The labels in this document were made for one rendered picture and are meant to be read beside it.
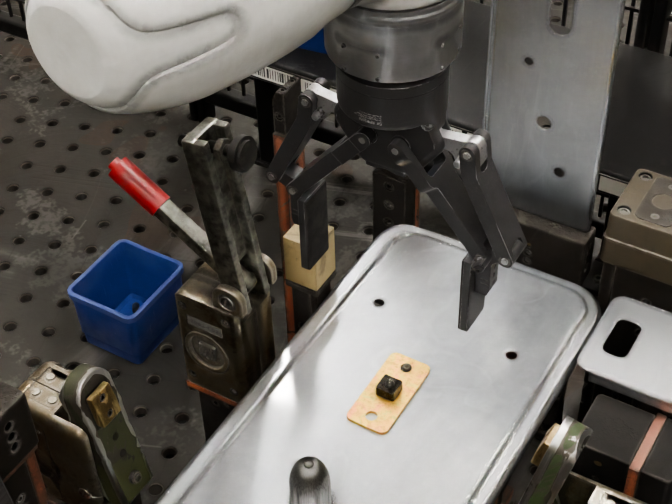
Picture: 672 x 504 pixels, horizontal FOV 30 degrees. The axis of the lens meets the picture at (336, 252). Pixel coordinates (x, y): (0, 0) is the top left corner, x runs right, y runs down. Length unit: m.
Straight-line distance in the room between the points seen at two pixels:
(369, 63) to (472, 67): 0.58
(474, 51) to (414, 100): 0.58
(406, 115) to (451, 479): 0.32
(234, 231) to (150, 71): 0.43
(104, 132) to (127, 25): 1.25
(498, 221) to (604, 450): 0.28
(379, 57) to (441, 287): 0.40
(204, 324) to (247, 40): 0.49
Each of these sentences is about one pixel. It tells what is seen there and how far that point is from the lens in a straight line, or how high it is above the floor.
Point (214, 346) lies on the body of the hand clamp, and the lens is 1.10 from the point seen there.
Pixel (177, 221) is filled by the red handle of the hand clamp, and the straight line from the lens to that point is 1.06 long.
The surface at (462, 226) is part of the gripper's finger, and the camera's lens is 0.87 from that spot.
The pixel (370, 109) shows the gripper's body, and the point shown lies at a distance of 0.81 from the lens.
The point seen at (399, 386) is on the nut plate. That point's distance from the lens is 1.04.
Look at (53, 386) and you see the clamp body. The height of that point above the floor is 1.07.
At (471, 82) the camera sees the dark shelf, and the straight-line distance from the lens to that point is 1.34.
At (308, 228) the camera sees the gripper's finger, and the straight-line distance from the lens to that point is 0.95.
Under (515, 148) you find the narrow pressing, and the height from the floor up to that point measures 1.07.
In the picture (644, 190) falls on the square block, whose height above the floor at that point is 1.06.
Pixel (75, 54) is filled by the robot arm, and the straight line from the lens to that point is 0.63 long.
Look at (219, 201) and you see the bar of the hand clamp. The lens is 0.99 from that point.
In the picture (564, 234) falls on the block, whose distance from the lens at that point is 1.21.
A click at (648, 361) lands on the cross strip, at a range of 1.10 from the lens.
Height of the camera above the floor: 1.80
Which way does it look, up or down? 43 degrees down
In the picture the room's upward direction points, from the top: 2 degrees counter-clockwise
